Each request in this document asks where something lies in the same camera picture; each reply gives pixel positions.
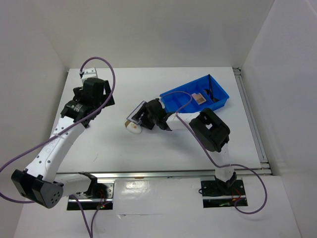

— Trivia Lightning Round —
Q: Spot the pink eyeshadow palette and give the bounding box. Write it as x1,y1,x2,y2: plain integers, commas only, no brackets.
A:
195,94,206,105

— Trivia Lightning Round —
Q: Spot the black slim makeup brush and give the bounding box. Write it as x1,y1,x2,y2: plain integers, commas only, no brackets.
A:
208,74,219,103

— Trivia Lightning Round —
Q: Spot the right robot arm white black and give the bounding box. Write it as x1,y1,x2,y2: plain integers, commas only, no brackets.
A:
133,99,237,194

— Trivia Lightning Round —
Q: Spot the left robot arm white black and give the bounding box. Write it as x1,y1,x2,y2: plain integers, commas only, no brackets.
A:
11,78,114,209

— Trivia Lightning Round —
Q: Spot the blue plastic divided bin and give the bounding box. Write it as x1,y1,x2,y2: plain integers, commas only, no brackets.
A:
159,74,229,113

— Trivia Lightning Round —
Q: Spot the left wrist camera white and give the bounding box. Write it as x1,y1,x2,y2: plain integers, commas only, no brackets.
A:
80,67,98,81

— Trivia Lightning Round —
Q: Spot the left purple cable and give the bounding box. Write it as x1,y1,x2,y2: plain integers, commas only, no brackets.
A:
0,57,116,238

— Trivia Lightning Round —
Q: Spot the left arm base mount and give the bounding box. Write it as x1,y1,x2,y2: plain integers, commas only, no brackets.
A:
65,178,115,211

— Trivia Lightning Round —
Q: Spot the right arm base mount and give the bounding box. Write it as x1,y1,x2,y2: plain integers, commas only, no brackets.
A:
198,179,248,208

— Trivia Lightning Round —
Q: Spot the aluminium rail front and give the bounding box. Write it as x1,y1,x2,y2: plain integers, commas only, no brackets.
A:
53,169,222,181

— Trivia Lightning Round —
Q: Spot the aluminium rail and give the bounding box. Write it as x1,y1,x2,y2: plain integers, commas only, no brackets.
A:
53,169,222,181
233,68,272,175

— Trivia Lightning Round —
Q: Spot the aluminium rail right side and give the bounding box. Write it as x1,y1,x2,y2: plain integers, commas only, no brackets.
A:
233,68,272,175

